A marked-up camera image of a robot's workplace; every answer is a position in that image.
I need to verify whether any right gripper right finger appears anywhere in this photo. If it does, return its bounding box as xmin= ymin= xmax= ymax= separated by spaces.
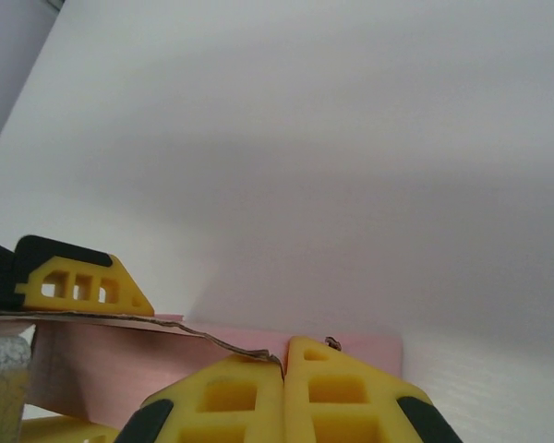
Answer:
xmin=283 ymin=335 xmax=464 ymax=443

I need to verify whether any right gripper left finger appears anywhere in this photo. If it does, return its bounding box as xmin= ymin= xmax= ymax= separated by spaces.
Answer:
xmin=116 ymin=353 xmax=286 ymax=443

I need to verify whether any pink cardboard box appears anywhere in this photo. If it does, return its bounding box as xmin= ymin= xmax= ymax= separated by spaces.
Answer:
xmin=0 ymin=309 xmax=406 ymax=425

